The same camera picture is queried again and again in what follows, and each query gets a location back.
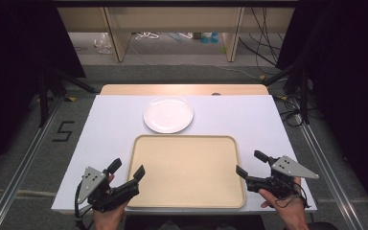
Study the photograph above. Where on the yellow tape piece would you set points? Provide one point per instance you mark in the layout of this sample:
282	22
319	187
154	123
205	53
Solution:
282	97
262	77
72	99

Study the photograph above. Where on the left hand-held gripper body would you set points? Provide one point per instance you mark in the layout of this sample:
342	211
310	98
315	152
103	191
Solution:
92	183

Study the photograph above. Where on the white table cover board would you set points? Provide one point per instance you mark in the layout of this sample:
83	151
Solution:
108	127

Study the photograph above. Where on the long wooden bench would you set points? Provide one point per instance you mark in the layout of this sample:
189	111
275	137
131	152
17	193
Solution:
172	19

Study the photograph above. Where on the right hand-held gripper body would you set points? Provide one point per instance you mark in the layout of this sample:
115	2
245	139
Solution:
289	167

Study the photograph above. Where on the person's right hand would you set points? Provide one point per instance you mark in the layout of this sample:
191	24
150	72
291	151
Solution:
292	212

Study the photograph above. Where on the beige plastic tray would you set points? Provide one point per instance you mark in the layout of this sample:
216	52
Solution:
187	172

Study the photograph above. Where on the black curtain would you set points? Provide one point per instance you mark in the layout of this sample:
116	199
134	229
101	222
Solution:
348	80
12	64

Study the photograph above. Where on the person's left hand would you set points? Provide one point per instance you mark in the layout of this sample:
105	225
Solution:
108	220

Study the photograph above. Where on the clear plastic bag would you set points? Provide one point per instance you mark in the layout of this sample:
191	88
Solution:
103	43

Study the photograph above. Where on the light wooden table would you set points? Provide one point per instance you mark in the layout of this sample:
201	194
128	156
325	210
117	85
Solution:
172	89

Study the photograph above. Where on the black metal stand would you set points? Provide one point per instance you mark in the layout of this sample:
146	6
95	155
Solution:
304	92
43	96

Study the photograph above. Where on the white round plate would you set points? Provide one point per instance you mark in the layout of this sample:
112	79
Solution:
168	114

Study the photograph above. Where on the metal floor rail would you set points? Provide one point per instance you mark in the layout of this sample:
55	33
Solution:
329	172
19	172

